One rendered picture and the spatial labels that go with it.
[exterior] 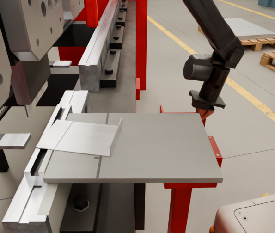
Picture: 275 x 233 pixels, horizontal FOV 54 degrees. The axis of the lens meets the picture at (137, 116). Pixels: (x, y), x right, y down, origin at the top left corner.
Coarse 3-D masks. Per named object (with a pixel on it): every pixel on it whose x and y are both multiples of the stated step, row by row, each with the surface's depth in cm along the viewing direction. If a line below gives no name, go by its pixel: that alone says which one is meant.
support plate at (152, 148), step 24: (72, 120) 52; (96, 120) 52; (144, 120) 52; (168, 120) 52; (192, 120) 52; (120, 144) 46; (144, 144) 46; (168, 144) 46; (192, 144) 46; (48, 168) 41; (72, 168) 41; (96, 168) 41; (120, 168) 41; (144, 168) 41; (168, 168) 41; (192, 168) 41; (216, 168) 41
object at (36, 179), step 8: (56, 112) 54; (64, 112) 54; (72, 112) 58; (48, 128) 50; (40, 152) 45; (32, 160) 42; (40, 160) 44; (32, 168) 41; (32, 176) 41; (40, 176) 41; (32, 184) 42; (40, 184) 42
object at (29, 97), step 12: (48, 60) 44; (12, 72) 34; (24, 72) 35; (36, 72) 39; (48, 72) 44; (12, 84) 35; (24, 84) 35; (36, 84) 39; (24, 96) 36; (36, 96) 41
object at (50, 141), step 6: (60, 120) 52; (54, 126) 50; (60, 126) 50; (66, 126) 50; (48, 132) 48; (54, 132) 48; (60, 132) 48; (42, 138) 47; (48, 138) 47; (54, 138) 47; (60, 138) 47; (42, 144) 45; (48, 144) 45; (54, 144) 45
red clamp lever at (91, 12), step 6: (84, 0) 48; (90, 0) 48; (96, 0) 49; (90, 6) 49; (96, 6) 49; (90, 12) 49; (96, 12) 49; (90, 18) 50; (96, 18) 50; (90, 24) 50; (96, 24) 51
